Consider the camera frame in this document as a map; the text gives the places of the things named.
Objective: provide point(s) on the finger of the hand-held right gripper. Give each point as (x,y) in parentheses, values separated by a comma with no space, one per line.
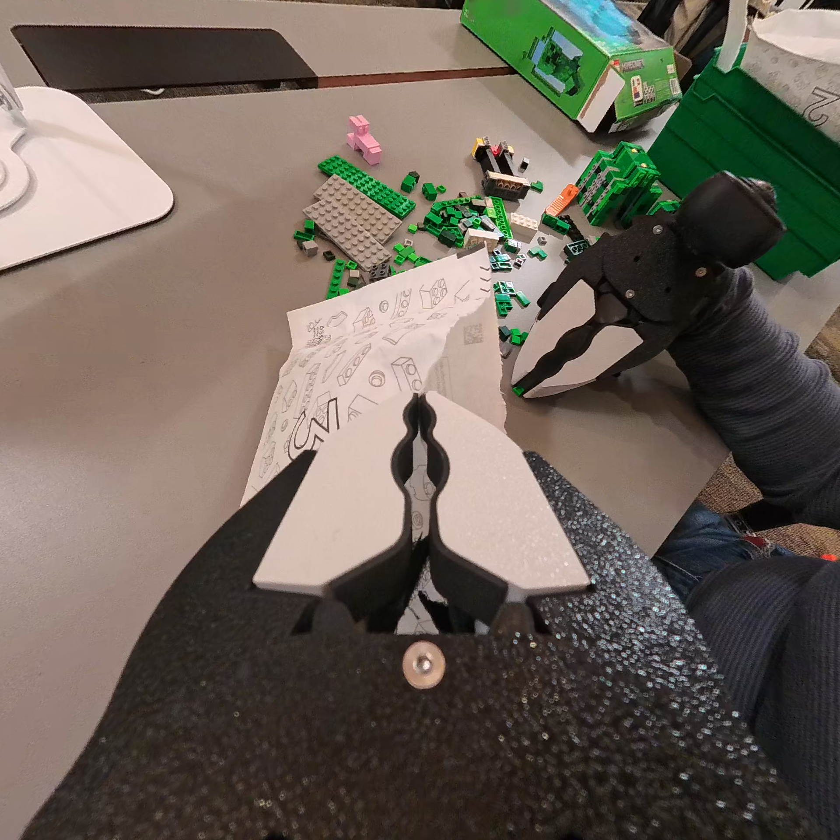
(590,364)
(558,325)

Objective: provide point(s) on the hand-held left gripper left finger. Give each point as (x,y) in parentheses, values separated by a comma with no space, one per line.
(328,512)

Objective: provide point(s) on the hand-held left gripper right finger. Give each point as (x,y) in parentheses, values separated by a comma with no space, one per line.
(505,512)

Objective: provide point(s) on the pile of small green bricks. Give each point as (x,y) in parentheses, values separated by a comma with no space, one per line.
(453,220)

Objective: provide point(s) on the white printed paper bag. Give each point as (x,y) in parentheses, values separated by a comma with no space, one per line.
(367,341)

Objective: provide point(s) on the person's right forearm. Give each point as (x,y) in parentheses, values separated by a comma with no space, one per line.
(761,394)

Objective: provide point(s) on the dark green studded brick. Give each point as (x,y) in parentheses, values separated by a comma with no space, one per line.
(579,247)

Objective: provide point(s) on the green brick creeper figure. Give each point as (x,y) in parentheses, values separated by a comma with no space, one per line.
(623,180)

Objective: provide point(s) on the white studded brick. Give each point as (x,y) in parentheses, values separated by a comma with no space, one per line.
(523,222)

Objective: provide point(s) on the cream studded brick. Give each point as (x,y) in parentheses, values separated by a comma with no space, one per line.
(482,238)

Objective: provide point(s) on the narrow green brick plate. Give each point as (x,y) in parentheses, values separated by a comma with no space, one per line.
(502,216)

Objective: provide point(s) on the orange brick separator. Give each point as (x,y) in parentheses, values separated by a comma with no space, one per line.
(564,199)

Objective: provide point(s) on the green plastic bin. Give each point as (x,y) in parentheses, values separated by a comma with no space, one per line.
(722,131)

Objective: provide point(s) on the black yellow brick assembly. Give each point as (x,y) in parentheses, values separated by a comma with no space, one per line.
(502,174)

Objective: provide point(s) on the person's blue jeans legs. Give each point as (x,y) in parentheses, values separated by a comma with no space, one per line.
(702,544)

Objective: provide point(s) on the green toy set box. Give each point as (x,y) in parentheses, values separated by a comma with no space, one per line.
(577,59)

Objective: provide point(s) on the long green brick plate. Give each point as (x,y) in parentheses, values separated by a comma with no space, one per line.
(367,185)

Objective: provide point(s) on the white numbered paper bag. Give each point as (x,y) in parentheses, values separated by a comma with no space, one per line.
(787,72)

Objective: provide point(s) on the pink brick pig figure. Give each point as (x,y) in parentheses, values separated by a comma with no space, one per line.
(362,139)

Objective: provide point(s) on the person's dark sweater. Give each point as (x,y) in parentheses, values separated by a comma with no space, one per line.
(774,656)

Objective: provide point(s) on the white monitor stand base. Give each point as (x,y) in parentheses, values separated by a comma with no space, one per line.
(85,170)

